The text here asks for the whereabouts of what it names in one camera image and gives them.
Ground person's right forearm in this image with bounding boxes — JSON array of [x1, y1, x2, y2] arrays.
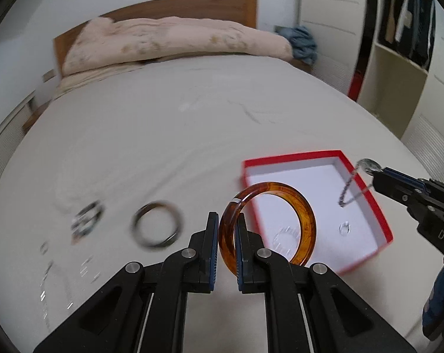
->
[[422, 259, 444, 342]]

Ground wooden nightstand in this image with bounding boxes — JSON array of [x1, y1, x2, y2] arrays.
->
[[290, 57, 314, 74], [21, 101, 50, 133]]

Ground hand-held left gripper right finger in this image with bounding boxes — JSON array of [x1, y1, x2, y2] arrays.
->
[[234, 213, 417, 353]]

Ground dark metal bangle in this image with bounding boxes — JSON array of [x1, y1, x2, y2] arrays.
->
[[131, 200, 184, 249]]

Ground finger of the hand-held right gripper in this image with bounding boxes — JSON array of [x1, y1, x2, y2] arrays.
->
[[383, 167, 426, 190], [371, 171, 415, 204]]

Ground red jewelry box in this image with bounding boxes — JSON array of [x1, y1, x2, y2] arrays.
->
[[242, 150, 394, 276]]

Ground hanging clothes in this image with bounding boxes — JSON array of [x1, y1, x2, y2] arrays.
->
[[378, 0, 437, 70]]

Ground silver pendant chain necklace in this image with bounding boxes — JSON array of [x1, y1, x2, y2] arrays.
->
[[337, 158, 382, 209]]

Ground amber resin bangle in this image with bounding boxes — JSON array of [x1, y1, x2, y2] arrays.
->
[[219, 181, 315, 276]]

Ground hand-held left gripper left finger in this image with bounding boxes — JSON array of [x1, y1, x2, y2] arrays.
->
[[33, 211, 220, 353]]

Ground black white beaded bracelet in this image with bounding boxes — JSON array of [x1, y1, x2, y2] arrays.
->
[[71, 199, 105, 245]]

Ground red fire extinguisher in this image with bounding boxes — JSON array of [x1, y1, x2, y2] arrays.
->
[[349, 70, 366, 100]]

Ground thin silver chain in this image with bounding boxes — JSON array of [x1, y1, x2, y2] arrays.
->
[[38, 255, 101, 319]]

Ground pink floral duvet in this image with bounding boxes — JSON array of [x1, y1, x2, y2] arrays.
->
[[62, 16, 294, 76]]

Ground blue crumpled clothes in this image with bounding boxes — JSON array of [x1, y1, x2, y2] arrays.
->
[[275, 26, 318, 65]]

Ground white wardrobe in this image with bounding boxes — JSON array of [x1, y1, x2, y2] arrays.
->
[[299, 0, 444, 207]]

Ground white low wall cabinet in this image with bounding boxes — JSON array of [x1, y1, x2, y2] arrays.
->
[[0, 92, 35, 177]]

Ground cream pillow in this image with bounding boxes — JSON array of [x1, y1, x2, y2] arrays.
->
[[56, 62, 145, 94]]

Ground wooden headboard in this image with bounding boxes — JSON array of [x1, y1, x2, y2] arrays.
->
[[53, 0, 258, 78]]

